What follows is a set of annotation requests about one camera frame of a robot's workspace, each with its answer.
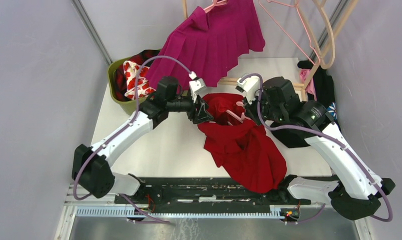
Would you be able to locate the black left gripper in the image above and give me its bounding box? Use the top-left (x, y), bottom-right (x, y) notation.
top-left (167, 91), bottom-right (214, 125)

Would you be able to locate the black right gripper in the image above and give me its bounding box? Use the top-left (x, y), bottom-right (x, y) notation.
top-left (242, 87), bottom-right (286, 126)

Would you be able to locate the pink plastic hanger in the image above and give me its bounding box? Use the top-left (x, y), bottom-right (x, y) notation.
top-left (225, 101), bottom-right (251, 123)

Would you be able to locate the red dress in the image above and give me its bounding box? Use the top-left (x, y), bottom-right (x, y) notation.
top-left (198, 93), bottom-right (287, 194)

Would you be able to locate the white red floral garment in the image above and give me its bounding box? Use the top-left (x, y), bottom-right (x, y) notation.
top-left (123, 60), bottom-right (155, 100)

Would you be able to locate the red navy plaid skirt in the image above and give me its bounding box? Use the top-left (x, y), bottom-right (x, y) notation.
top-left (113, 49), bottom-right (160, 102)

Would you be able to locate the pink wire hanger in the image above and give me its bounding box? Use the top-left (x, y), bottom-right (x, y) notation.
top-left (258, 0), bottom-right (321, 65)

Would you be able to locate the beige plastic hanger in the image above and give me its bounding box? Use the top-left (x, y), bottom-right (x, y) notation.
top-left (294, 0), bottom-right (336, 70)

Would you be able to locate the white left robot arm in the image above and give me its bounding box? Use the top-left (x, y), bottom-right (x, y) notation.
top-left (72, 72), bottom-right (213, 204)

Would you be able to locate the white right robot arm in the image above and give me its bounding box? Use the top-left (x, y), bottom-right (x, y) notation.
top-left (236, 73), bottom-right (395, 222)

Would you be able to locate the magenta pleated skirt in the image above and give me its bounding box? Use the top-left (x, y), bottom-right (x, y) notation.
top-left (145, 0), bottom-right (265, 89)

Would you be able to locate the pink hanger of magenta skirt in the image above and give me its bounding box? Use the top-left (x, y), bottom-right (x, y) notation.
top-left (204, 0), bottom-right (228, 13)

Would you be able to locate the wooden clothes rack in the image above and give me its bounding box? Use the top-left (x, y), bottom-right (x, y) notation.
top-left (182, 0), bottom-right (360, 102)

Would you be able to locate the pink cloth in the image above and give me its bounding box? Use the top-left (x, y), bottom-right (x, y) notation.
top-left (299, 68), bottom-right (317, 101)

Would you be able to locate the olive green plastic basket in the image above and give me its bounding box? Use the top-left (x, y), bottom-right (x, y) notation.
top-left (107, 54), bottom-right (143, 116)

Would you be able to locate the black shirt with flower print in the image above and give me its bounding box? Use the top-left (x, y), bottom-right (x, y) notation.
top-left (270, 59), bottom-right (342, 149)

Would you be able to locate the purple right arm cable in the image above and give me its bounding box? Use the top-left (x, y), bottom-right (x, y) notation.
top-left (239, 72), bottom-right (394, 225)

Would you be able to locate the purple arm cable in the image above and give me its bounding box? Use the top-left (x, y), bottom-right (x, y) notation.
top-left (239, 72), bottom-right (394, 225)
top-left (72, 55), bottom-right (196, 226)

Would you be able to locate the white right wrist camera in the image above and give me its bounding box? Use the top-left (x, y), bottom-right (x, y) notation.
top-left (236, 73), bottom-right (263, 105)

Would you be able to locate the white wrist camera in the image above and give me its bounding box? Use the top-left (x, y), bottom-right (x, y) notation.
top-left (189, 71), bottom-right (207, 103)
top-left (236, 73), bottom-right (263, 105)

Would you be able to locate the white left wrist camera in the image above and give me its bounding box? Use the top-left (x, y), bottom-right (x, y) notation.
top-left (189, 71), bottom-right (207, 103)

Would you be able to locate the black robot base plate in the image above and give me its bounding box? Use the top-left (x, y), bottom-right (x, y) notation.
top-left (114, 175), bottom-right (313, 216)

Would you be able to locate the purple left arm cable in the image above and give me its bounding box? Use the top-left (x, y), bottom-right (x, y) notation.
top-left (72, 55), bottom-right (196, 226)

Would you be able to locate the aluminium corner rail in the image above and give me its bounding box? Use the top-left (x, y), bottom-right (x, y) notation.
top-left (71, 0), bottom-right (113, 65)

